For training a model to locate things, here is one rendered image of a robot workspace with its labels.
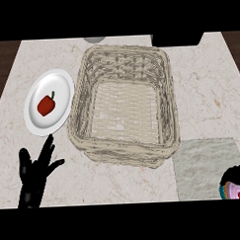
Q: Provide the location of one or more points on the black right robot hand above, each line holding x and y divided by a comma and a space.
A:
233, 175

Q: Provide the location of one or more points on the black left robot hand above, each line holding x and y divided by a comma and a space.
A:
33, 177

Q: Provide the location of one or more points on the pink frosted cupcake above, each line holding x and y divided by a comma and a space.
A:
235, 191

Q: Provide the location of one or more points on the grey placemat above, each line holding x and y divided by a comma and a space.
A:
203, 166

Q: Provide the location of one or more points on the beige wicker basket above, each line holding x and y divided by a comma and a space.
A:
123, 103

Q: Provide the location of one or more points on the red bell pepper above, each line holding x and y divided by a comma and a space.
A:
46, 105

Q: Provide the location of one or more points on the white oval plate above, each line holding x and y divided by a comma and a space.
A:
48, 102

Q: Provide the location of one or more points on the black appliance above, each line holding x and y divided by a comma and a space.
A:
177, 39

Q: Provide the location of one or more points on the grey round object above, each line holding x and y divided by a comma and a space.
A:
94, 39

